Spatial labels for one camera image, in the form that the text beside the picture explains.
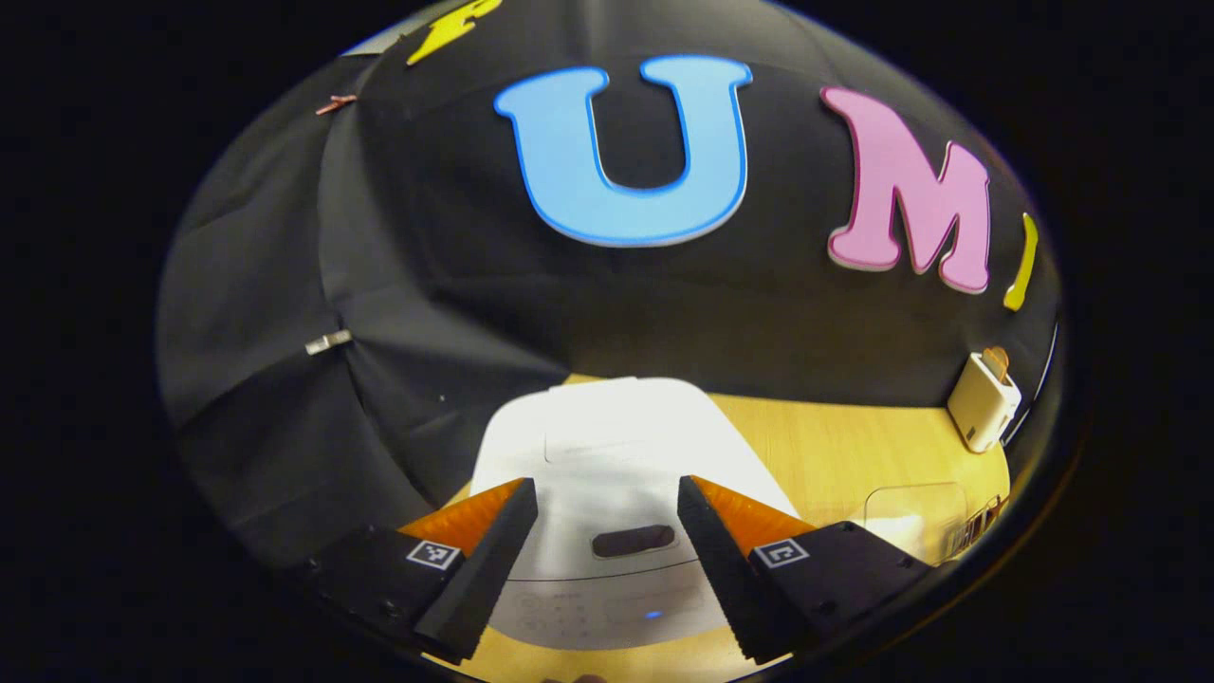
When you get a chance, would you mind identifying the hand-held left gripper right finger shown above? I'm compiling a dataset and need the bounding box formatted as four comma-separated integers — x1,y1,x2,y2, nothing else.
677,474,935,665

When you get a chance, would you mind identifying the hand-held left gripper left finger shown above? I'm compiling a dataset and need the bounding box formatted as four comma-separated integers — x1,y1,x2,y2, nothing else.
294,477,539,665

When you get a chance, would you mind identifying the power cable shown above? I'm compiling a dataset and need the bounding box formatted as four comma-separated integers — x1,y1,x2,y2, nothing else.
1001,323,1059,447

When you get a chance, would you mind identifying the white rice cooker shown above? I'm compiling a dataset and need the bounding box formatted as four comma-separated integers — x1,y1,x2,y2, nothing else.
469,377,802,651

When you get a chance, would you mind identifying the black backdrop cloth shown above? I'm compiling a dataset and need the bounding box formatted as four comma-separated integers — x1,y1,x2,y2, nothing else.
156,0,1063,570

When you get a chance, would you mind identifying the white toaster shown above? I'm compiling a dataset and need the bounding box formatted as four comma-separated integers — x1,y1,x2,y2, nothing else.
947,351,1022,454

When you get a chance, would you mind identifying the wire chopstick holder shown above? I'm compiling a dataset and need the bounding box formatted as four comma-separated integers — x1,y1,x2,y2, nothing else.
948,495,1008,556

